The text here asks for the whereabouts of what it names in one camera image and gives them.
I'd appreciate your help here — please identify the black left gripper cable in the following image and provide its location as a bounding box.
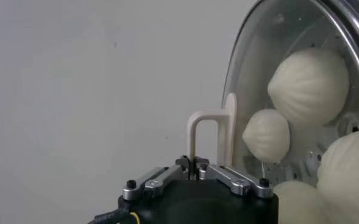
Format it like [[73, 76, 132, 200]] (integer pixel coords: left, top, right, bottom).
[[87, 206, 140, 224]]

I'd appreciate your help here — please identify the round glass pot lid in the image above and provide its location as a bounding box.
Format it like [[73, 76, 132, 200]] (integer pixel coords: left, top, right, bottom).
[[187, 0, 359, 224]]

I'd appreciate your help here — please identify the white steamed baozi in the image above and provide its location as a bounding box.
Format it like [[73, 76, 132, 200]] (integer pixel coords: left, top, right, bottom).
[[316, 128, 359, 224], [242, 108, 291, 164], [272, 180, 335, 224], [267, 47, 350, 128]]

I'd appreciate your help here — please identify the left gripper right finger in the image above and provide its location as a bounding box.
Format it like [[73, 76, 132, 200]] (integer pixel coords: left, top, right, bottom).
[[194, 155, 274, 199]]

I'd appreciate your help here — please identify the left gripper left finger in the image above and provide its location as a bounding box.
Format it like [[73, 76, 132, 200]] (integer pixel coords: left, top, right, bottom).
[[121, 155, 195, 201]]

